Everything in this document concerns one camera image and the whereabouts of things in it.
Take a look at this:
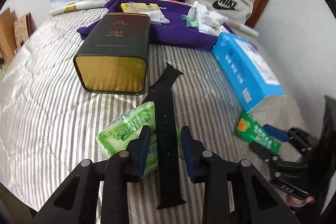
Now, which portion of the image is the clear plastic packet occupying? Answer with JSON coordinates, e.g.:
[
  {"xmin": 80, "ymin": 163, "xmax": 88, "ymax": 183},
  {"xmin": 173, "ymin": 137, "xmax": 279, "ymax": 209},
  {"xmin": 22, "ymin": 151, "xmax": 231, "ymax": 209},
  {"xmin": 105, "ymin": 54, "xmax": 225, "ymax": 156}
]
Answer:
[{"xmin": 138, "ymin": 8, "xmax": 170, "ymax": 24}]

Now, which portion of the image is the light green tissue packet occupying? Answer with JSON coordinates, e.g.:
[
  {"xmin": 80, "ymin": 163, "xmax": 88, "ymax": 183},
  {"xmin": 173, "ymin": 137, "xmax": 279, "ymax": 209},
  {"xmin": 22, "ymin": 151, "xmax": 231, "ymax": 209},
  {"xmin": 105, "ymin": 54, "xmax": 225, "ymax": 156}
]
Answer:
[{"xmin": 96, "ymin": 101, "xmax": 182, "ymax": 176}]

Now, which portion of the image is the blue tissue pack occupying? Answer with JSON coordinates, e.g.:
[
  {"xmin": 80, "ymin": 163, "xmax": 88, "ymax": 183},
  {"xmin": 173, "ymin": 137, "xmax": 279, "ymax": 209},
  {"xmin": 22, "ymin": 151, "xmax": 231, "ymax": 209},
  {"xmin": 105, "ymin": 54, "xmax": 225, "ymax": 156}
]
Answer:
[{"xmin": 212, "ymin": 32, "xmax": 285, "ymax": 113}]

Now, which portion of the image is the person's right hand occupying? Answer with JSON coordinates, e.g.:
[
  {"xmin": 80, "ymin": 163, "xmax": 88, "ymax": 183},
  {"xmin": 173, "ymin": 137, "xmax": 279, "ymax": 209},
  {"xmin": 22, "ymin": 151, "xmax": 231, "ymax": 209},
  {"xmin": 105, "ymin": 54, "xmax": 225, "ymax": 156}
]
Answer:
[{"xmin": 286, "ymin": 195, "xmax": 315, "ymax": 207}]

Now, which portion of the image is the black watch strap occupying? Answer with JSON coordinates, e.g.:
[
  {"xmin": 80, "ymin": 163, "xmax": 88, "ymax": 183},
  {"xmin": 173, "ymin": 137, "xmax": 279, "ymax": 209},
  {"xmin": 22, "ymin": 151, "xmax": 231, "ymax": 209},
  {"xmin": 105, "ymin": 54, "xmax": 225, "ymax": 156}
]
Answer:
[{"xmin": 141, "ymin": 62, "xmax": 187, "ymax": 210}]

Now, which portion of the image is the yellow Adidas pouch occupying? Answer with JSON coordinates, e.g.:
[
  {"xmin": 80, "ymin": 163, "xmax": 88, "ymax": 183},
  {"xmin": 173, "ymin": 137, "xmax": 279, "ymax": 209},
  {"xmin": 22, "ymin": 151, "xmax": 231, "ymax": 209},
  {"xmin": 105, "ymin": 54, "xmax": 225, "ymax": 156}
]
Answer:
[{"xmin": 120, "ymin": 2, "xmax": 160, "ymax": 13}]

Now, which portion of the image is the mint green cloth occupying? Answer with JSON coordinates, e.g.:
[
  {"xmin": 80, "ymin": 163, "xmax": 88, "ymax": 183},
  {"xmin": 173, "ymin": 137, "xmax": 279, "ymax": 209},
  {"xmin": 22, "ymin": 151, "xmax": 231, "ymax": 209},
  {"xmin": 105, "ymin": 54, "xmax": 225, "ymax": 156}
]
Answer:
[{"xmin": 181, "ymin": 15, "xmax": 198, "ymax": 29}]

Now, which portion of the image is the dark green tin box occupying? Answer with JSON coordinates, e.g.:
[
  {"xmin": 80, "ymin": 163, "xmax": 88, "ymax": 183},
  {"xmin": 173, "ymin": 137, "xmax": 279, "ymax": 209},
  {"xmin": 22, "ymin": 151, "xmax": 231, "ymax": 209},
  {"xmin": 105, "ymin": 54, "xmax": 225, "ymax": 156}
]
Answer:
[{"xmin": 73, "ymin": 12, "xmax": 150, "ymax": 95}]

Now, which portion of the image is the green wipes packet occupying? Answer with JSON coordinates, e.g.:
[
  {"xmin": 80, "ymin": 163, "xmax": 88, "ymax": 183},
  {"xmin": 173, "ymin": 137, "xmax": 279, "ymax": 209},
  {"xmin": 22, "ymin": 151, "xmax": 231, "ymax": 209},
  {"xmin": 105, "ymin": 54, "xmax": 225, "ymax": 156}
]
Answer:
[{"xmin": 236, "ymin": 112, "xmax": 281, "ymax": 153}]

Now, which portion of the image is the brown framed sign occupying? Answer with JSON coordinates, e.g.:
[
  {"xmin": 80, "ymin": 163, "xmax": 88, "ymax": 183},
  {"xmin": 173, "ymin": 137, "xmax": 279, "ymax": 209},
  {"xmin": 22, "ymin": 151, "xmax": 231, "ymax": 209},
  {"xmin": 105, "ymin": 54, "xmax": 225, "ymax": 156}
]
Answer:
[{"xmin": 13, "ymin": 13, "xmax": 31, "ymax": 48}]

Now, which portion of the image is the purple fluffy towel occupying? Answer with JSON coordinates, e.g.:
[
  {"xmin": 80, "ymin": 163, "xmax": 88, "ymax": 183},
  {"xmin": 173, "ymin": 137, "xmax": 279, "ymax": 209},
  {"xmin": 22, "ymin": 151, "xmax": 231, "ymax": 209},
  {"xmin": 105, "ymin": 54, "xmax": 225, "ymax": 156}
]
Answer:
[{"xmin": 77, "ymin": 0, "xmax": 218, "ymax": 57}]

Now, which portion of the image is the white glove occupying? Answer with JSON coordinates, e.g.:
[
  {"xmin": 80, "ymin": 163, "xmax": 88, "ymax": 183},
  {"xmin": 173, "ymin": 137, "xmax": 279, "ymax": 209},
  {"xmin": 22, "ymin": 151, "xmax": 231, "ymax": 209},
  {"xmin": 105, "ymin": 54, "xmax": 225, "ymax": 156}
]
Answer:
[{"xmin": 187, "ymin": 1, "xmax": 229, "ymax": 36}]

